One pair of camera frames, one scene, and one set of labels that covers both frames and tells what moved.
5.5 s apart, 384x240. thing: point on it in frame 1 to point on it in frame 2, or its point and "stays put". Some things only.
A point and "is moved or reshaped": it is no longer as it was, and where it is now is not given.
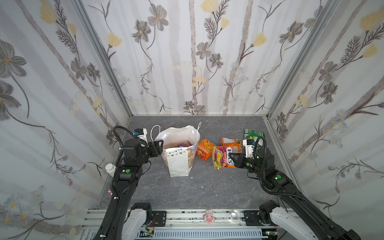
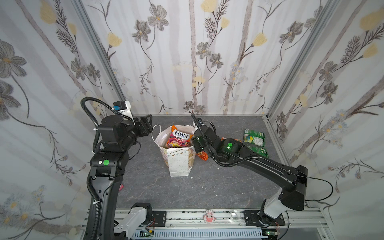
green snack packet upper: (251, 134) stays put
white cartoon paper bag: (179, 147) stays put
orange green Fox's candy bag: (221, 159) is moved or reshaped
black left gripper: (154, 148) to (144, 127)
